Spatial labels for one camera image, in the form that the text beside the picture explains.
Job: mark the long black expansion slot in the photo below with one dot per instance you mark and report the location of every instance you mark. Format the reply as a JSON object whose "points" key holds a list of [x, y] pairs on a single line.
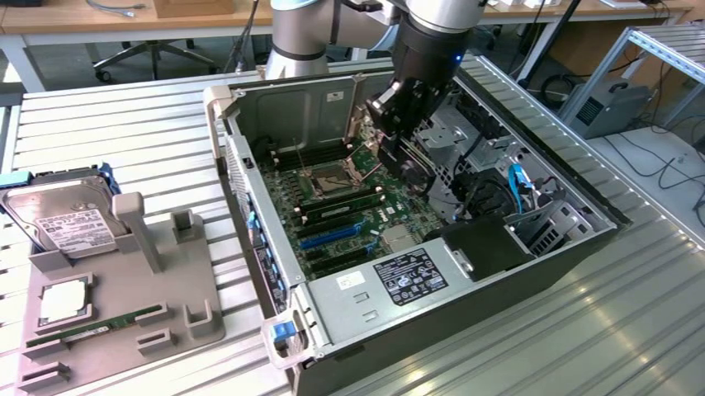
{"points": [[325, 228], [341, 266], [336, 259]]}

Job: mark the graphics card with black cooler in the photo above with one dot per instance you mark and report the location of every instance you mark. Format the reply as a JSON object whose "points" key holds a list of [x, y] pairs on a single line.
{"points": [[413, 173]]}

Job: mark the black plastic shroud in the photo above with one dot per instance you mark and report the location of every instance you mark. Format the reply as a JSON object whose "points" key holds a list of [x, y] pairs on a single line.
{"points": [[485, 247]]}

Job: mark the black office chair base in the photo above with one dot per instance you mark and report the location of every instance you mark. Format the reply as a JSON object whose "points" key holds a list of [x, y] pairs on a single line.
{"points": [[492, 31]]}

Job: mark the blue case latch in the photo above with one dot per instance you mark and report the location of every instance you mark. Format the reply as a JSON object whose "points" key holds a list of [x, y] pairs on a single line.
{"points": [[283, 332]]}

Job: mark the short black expansion slot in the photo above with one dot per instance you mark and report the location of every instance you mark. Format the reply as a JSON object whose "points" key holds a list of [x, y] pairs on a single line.
{"points": [[316, 255]]}

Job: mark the silver drive cage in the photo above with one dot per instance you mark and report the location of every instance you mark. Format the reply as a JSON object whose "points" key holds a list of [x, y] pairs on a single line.
{"points": [[473, 140]]}

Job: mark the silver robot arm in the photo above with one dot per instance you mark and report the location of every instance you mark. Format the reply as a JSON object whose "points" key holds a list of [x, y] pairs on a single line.
{"points": [[309, 41]]}

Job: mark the wooden desk white frame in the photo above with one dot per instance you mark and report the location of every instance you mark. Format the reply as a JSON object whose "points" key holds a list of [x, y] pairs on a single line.
{"points": [[512, 13], [56, 22]]}

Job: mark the grey parts rack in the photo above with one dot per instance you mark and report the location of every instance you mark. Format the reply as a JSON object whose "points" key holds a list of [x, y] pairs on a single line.
{"points": [[121, 288]]}

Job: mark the black RAM slot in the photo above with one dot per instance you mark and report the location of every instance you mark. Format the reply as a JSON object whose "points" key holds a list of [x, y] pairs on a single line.
{"points": [[289, 152], [341, 203], [289, 167], [289, 157], [341, 198], [289, 162]]}

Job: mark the open metal socket cover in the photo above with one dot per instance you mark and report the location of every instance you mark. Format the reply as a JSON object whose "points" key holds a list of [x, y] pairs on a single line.
{"points": [[353, 165]]}

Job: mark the silver disk bay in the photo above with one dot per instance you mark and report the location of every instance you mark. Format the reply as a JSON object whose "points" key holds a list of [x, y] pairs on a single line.
{"points": [[551, 231]]}

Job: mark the brown cardboard box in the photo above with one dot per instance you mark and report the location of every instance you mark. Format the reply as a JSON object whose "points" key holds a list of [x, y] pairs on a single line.
{"points": [[193, 8]]}

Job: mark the silver CPU chip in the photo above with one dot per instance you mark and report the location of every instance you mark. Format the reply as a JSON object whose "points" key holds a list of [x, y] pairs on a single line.
{"points": [[64, 303]]}

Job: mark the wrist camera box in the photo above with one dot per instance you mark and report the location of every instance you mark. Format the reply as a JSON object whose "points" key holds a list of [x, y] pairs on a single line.
{"points": [[367, 5]]}

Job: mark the silver office chair base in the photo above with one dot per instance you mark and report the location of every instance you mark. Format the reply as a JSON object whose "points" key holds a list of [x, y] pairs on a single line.
{"points": [[157, 51]]}

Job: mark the green RAM stick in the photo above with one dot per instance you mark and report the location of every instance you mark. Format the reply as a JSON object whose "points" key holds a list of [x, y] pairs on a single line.
{"points": [[339, 211], [89, 331]]}

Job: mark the open black PC case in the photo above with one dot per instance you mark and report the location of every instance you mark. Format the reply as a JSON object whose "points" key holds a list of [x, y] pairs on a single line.
{"points": [[551, 288]]}

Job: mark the thin metal locking lever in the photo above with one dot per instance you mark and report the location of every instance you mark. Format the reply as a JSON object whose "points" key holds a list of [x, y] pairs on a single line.
{"points": [[303, 158]]}

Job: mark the silver power supply unit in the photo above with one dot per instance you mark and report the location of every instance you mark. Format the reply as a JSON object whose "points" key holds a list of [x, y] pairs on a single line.
{"points": [[359, 305]]}

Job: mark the green motherboard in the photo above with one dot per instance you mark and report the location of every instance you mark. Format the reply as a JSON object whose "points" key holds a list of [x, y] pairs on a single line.
{"points": [[385, 206]]}

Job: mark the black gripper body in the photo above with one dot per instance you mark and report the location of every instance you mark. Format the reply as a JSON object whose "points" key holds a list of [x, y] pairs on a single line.
{"points": [[429, 57]]}

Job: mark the silver hard disk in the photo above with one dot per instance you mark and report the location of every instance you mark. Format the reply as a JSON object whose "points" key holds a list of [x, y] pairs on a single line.
{"points": [[56, 214]]}

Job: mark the aluminium frame table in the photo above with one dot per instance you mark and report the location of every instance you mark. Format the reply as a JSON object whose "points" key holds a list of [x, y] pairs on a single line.
{"points": [[670, 43]]}

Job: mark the black slanted pole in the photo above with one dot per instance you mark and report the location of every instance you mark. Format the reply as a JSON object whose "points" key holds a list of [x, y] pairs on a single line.
{"points": [[551, 41]]}

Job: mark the CPU socket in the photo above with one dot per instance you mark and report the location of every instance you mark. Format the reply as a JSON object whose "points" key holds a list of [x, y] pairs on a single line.
{"points": [[331, 181]]}

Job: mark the blue expansion slot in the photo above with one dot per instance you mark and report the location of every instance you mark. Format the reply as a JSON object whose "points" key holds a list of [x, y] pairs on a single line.
{"points": [[331, 238]]}

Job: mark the silver chipset heatsink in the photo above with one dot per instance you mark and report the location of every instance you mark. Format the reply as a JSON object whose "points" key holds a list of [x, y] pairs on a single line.
{"points": [[400, 239]]}

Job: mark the grey floor cabinet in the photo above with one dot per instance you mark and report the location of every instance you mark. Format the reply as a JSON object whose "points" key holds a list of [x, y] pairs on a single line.
{"points": [[623, 103]]}

